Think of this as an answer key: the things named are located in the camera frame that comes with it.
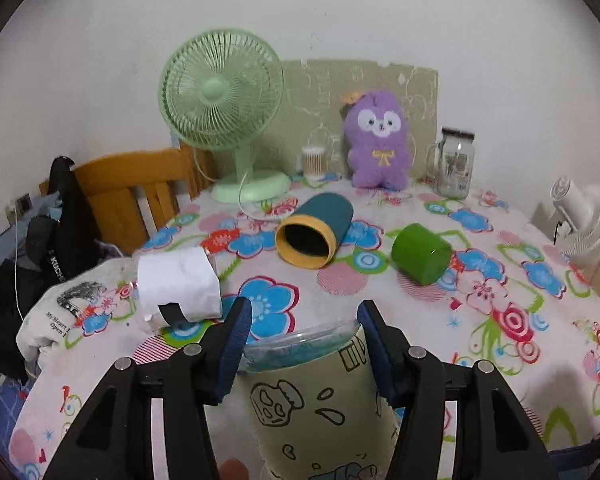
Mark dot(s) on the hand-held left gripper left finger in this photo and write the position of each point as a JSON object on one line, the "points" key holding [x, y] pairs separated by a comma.
{"points": [[231, 347]]}

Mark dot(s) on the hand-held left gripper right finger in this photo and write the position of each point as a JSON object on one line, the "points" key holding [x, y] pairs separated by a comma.
{"points": [[380, 350]]}

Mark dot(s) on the glass cup with cartoon sleeve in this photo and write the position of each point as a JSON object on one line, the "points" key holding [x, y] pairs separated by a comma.
{"points": [[315, 410]]}

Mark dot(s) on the green plastic cup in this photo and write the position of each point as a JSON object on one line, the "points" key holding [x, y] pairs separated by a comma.
{"points": [[421, 255]]}

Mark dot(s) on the teal cup with yellow rim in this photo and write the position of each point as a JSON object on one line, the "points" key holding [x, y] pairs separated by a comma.
{"points": [[316, 232]]}

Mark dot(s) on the floral tablecloth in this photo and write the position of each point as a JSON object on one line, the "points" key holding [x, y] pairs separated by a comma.
{"points": [[480, 310]]}

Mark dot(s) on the white printed cloth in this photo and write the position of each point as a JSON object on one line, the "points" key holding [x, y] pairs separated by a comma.
{"points": [[65, 305]]}

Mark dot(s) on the wooden chair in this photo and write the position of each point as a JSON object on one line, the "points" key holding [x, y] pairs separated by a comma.
{"points": [[130, 195]]}

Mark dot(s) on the cotton swab container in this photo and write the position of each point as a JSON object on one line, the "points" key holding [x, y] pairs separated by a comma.
{"points": [[314, 162]]}

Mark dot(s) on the glass mason jar mug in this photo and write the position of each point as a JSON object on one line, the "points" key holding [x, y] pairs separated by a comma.
{"points": [[454, 162]]}

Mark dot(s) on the black clothing pile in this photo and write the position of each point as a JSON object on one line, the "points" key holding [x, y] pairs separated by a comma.
{"points": [[55, 240]]}

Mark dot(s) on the purple plush toy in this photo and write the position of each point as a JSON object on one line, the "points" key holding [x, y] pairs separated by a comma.
{"points": [[377, 140]]}

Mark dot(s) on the green desk fan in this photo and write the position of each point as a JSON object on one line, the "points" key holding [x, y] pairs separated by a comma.
{"points": [[225, 110]]}

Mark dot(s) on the white clip fan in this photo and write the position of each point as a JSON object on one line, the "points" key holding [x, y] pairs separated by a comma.
{"points": [[582, 225]]}

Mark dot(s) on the green patterned board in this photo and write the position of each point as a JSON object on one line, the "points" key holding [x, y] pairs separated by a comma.
{"points": [[320, 105]]}

